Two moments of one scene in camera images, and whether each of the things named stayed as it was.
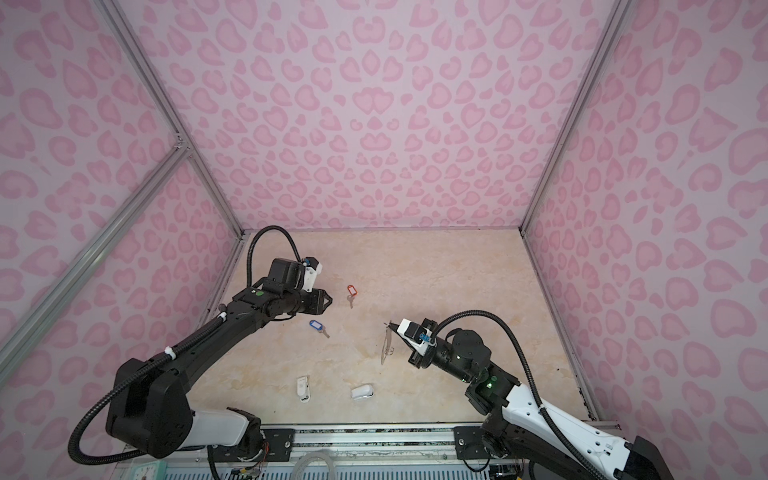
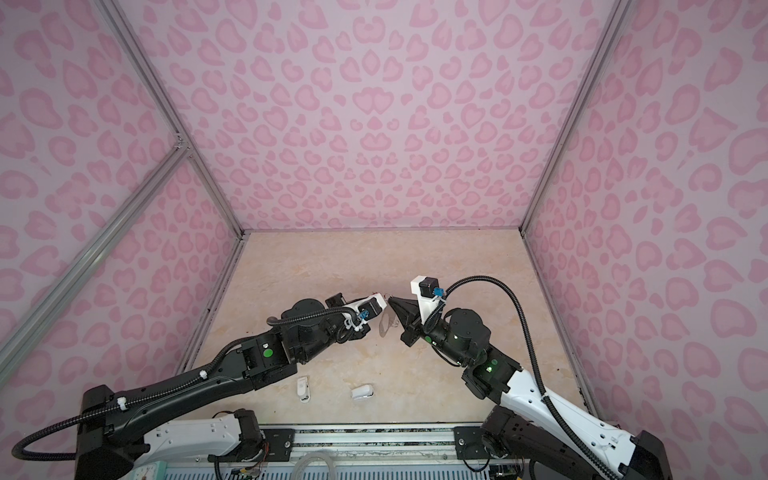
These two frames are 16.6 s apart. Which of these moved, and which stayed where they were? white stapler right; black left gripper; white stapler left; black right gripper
Moved: black left gripper; black right gripper
Stayed: white stapler left; white stapler right
